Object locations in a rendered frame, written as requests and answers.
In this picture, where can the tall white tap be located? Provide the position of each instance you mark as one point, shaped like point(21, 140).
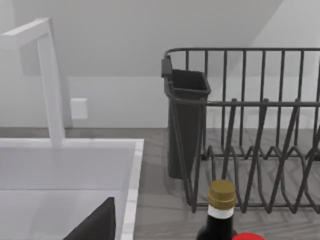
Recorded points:
point(50, 82)

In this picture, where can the red round cap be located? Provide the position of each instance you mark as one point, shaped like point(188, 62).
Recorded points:
point(247, 236)

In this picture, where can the white sink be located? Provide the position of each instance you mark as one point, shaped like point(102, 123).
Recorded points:
point(62, 180)

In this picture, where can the dark bottle with gold cap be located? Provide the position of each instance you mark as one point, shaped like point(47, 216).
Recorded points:
point(221, 210)

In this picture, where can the dark grey cutlery holder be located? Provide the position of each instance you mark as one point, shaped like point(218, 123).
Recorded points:
point(185, 120)

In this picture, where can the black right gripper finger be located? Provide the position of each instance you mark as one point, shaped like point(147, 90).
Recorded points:
point(98, 222)

